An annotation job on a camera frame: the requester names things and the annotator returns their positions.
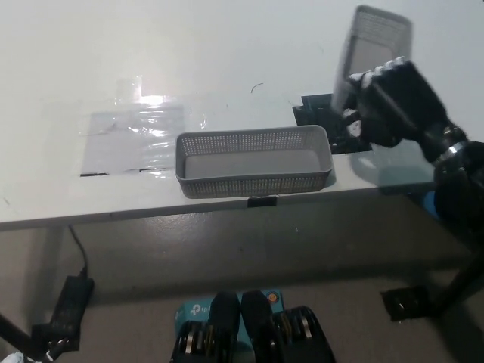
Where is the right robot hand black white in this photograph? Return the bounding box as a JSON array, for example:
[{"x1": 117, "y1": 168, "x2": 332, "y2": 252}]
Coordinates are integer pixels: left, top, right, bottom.
[{"x1": 341, "y1": 56, "x2": 454, "y2": 149}]

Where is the small grey perforated basket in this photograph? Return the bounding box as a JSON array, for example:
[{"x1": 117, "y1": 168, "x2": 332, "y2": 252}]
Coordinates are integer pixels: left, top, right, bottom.
[{"x1": 330, "y1": 5, "x2": 414, "y2": 114}]

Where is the black stand leg bar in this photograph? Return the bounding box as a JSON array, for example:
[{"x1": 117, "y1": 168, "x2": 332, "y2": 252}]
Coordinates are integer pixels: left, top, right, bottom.
[
  {"x1": 434, "y1": 253, "x2": 484, "y2": 317},
  {"x1": 0, "y1": 311, "x2": 45, "y2": 361}
]

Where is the black power adapter brick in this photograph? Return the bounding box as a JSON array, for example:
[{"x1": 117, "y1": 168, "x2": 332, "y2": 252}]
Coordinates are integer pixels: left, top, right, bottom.
[{"x1": 50, "y1": 275, "x2": 95, "y2": 337}]

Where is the blue object under table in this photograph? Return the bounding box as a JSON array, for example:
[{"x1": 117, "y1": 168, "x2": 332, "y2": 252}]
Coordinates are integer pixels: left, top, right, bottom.
[{"x1": 423, "y1": 191, "x2": 442, "y2": 220}]

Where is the black table edge clip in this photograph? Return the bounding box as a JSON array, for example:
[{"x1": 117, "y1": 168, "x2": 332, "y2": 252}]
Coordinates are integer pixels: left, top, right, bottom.
[{"x1": 247, "y1": 196, "x2": 278, "y2": 209}]

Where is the large grey perforated basket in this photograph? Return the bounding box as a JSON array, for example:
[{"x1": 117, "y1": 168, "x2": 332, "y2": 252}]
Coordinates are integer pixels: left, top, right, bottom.
[{"x1": 174, "y1": 124, "x2": 334, "y2": 200}]

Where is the teal tp-link carton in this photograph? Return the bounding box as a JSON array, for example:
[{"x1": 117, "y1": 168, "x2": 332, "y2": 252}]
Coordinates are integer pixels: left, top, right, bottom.
[{"x1": 174, "y1": 288, "x2": 285, "y2": 351}]

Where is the clear plastic film sheet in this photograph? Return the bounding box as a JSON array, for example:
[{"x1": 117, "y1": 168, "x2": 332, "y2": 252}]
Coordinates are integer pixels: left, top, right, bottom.
[{"x1": 77, "y1": 77, "x2": 209, "y2": 178}]

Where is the black power cable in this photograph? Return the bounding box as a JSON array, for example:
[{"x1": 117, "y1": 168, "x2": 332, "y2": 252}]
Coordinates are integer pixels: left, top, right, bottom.
[{"x1": 67, "y1": 225, "x2": 90, "y2": 279}]

